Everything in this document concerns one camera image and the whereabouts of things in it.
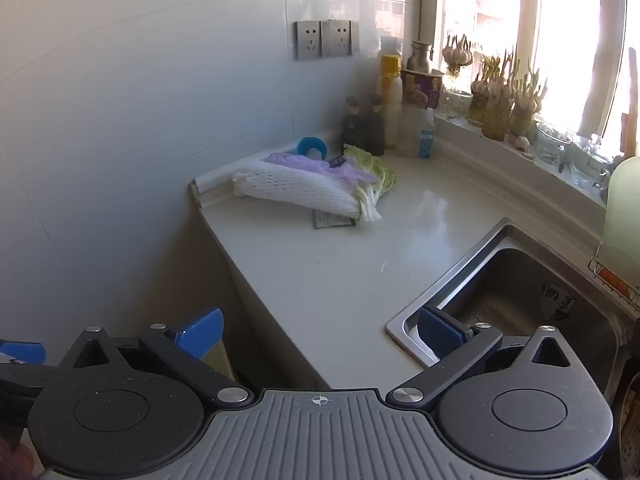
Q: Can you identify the empty glass jar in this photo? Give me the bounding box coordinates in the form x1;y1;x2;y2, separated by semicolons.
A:
440;85;473;121

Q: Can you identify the stainless steel sink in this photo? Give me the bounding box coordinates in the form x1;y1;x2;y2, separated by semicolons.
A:
385;217;631;376

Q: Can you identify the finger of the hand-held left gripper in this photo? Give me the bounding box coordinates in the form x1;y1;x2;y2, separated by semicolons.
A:
0;340;57;428

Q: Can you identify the small green packet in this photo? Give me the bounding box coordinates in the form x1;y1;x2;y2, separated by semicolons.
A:
312;210;357;230

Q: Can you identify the pale green plastic container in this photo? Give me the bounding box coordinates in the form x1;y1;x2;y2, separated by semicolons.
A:
605;155;640;256

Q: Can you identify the napa cabbage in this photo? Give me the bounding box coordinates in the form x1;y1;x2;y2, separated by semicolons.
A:
342;144;397;222

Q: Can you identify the hanging garlic bunch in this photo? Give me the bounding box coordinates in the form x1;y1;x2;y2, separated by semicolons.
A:
441;34;474;78

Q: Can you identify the jar of sprouting garlic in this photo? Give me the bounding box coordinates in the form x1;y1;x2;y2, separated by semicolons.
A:
469;52;501;126
510;57;548;136
481;50;518;141

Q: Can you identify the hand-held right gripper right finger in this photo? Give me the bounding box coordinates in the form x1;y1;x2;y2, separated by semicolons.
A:
386;305;583;408

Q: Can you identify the wire dish rack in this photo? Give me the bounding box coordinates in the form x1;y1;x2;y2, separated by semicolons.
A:
587;242;640;311

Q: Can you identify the sprouting garlic in jars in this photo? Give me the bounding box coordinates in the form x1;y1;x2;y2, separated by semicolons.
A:
405;0;640;161

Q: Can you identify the white bottle with yellow cap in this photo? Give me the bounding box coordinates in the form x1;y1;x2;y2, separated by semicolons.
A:
378;35;405;150

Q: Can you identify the metal colander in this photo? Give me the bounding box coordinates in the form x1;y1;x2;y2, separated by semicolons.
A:
612;385;640;480

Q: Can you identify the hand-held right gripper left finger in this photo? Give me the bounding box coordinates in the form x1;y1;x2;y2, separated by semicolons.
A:
60;308;253;408

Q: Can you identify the grey wall socket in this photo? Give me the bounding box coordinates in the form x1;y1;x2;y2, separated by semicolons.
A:
294;20;322;61
320;19;352;58

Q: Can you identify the metal bottle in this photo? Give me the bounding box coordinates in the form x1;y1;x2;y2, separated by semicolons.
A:
407;41;433;73

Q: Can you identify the wooden utensil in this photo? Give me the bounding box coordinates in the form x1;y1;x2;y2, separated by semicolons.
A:
620;47;640;158

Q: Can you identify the blue label spray bottle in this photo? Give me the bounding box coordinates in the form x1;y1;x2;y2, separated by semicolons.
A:
419;107;436;160

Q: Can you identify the white foam net sleeve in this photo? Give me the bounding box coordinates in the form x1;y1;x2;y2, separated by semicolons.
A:
231;162;362;220

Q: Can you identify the purple plastic bag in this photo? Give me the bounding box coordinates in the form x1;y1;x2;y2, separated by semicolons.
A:
266;152;381;186

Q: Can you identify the purple instant noodle cup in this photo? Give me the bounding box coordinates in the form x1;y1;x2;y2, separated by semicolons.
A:
400;67;446;110

